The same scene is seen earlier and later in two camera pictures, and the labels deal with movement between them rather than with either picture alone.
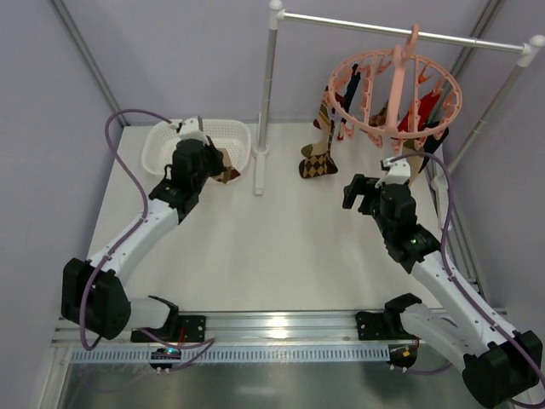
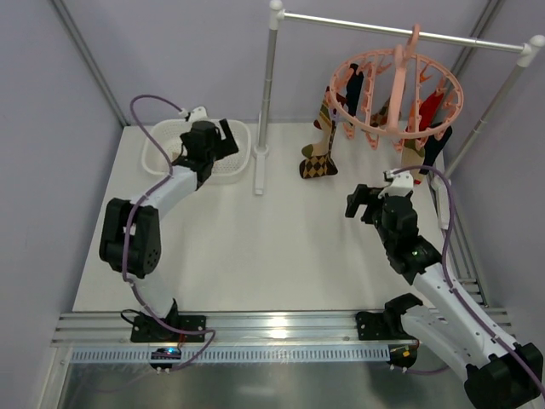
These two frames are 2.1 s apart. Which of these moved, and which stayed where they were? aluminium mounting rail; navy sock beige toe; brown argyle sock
Moved: navy sock beige toe
Stayed: brown argyle sock; aluminium mounting rail
